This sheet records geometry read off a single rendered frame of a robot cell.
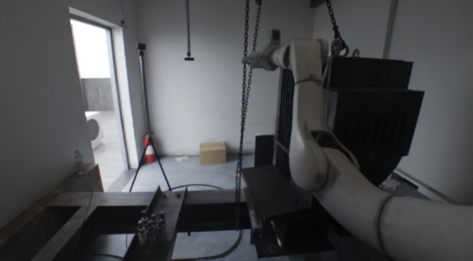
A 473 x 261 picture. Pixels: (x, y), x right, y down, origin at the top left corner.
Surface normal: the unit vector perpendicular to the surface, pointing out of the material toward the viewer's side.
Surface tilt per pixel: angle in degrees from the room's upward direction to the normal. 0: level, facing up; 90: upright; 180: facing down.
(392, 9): 90
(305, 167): 79
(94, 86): 90
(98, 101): 90
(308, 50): 63
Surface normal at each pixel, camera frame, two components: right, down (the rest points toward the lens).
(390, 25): 0.09, 0.25
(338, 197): -0.93, -0.25
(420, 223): -0.77, -0.63
